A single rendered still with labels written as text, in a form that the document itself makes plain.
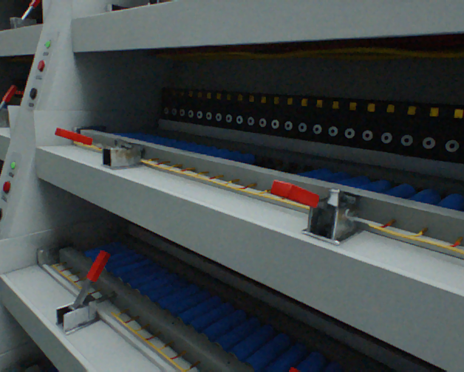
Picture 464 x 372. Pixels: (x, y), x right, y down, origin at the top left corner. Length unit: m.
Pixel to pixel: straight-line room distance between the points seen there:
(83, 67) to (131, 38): 0.15
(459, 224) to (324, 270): 0.09
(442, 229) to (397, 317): 0.07
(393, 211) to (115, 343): 0.31
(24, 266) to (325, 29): 0.52
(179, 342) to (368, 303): 0.23
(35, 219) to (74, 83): 0.21
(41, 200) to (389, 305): 0.50
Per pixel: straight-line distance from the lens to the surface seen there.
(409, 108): 0.41
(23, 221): 0.61
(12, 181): 0.63
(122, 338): 0.45
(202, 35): 0.39
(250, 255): 0.28
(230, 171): 0.35
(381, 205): 0.28
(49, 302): 0.54
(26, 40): 0.77
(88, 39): 0.57
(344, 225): 0.26
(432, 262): 0.25
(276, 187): 0.20
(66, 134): 0.40
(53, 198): 0.62
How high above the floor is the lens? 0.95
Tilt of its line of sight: level
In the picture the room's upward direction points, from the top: 16 degrees clockwise
